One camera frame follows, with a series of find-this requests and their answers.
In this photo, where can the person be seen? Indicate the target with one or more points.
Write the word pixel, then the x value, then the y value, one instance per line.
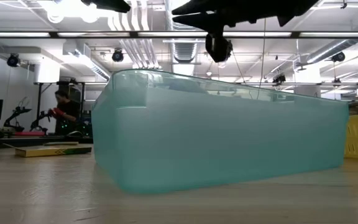
pixel 67 115

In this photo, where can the black round hanging fixture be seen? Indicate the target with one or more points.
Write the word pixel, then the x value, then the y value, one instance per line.
pixel 218 46

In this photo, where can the teal translucent plastic bin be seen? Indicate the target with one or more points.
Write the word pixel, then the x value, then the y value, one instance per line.
pixel 213 133

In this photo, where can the silver ventilation duct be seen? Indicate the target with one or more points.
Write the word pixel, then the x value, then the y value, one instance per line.
pixel 337 46

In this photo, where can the black background robot arm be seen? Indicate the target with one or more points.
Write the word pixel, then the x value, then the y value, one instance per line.
pixel 14 119
pixel 40 123

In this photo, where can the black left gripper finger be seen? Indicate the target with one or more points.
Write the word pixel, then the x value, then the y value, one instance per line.
pixel 110 5

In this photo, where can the yellow retail pack green label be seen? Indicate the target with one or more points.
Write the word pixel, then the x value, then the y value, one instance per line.
pixel 51 151

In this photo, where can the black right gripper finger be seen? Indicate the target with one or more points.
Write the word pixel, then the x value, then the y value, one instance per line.
pixel 210 7
pixel 213 22

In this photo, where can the black ceiling spotlight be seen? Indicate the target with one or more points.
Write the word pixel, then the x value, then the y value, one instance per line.
pixel 12 60
pixel 338 57
pixel 117 56

